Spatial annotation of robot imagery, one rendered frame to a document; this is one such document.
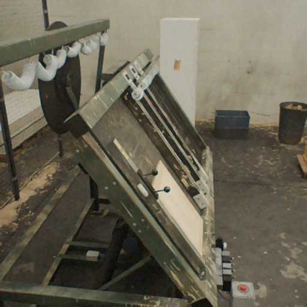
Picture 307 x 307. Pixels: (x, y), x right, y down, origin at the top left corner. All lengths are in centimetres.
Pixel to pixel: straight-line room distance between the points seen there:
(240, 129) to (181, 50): 179
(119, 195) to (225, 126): 504
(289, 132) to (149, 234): 513
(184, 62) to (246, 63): 177
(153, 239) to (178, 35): 453
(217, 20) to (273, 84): 166
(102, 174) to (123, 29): 605
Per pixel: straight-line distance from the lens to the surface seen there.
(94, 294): 235
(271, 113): 781
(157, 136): 265
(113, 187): 183
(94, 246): 370
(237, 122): 673
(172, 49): 612
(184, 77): 617
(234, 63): 752
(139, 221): 190
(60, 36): 260
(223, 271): 254
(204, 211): 286
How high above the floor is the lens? 242
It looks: 23 degrees down
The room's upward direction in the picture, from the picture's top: straight up
